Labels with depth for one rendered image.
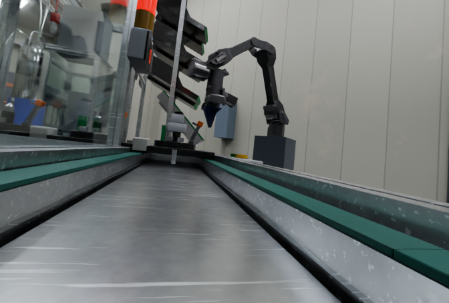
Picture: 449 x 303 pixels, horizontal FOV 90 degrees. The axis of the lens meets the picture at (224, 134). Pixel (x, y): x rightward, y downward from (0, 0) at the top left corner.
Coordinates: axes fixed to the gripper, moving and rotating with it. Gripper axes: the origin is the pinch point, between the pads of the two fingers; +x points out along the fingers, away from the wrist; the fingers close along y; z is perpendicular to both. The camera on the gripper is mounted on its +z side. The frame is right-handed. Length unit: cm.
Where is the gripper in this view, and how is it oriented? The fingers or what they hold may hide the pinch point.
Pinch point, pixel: (210, 118)
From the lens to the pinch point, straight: 81.2
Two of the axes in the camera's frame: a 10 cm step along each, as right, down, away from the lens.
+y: -2.1, 0.5, 9.8
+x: -1.2, 9.9, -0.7
